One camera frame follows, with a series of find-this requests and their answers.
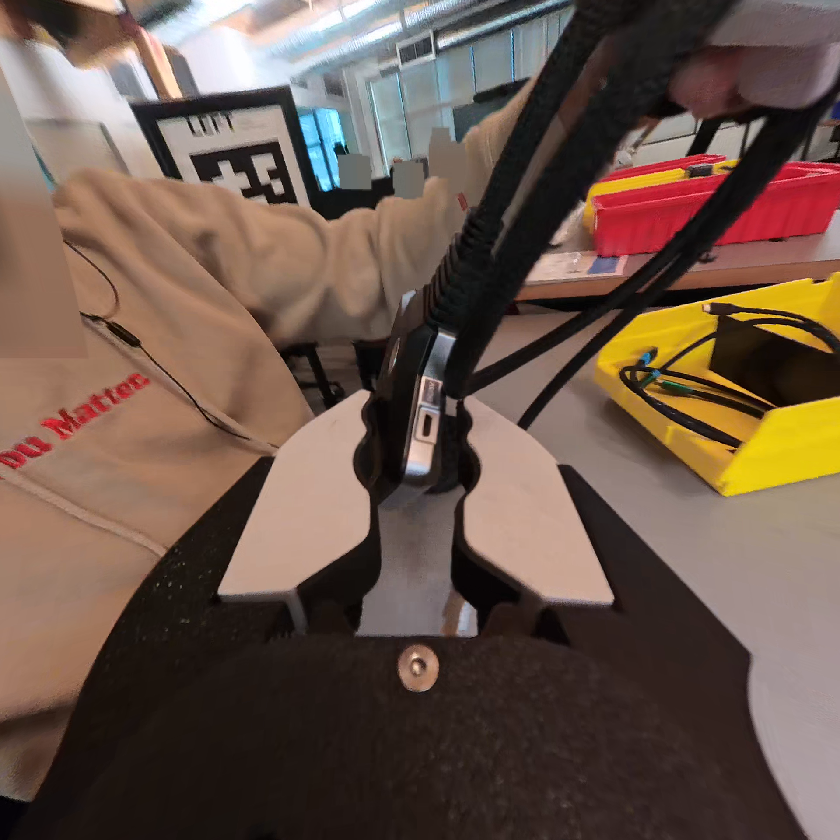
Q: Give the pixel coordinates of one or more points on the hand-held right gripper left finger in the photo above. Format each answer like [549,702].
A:
[302,518]

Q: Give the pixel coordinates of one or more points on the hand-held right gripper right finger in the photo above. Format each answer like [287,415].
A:
[531,531]

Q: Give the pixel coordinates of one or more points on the yellow plastic bin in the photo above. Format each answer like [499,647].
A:
[630,187]
[787,453]

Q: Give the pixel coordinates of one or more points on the person's left forearm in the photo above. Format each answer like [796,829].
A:
[262,262]

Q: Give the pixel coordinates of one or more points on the person's left hand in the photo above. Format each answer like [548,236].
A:
[712,82]

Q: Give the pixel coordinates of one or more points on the long red bin white label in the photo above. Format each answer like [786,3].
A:
[689,223]

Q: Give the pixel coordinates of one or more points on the person's beige hoodie torso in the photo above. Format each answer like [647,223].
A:
[98,525]

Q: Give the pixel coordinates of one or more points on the black bin divider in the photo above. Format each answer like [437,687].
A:
[774,367]

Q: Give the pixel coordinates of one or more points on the black monitor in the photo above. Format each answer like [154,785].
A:
[348,203]

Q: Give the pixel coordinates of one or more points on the rectangular air vent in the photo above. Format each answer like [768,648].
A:
[417,49]

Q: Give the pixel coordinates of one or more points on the framed marker sign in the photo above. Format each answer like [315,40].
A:
[229,151]

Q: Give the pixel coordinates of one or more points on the silver air duct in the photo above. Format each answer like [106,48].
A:
[394,23]

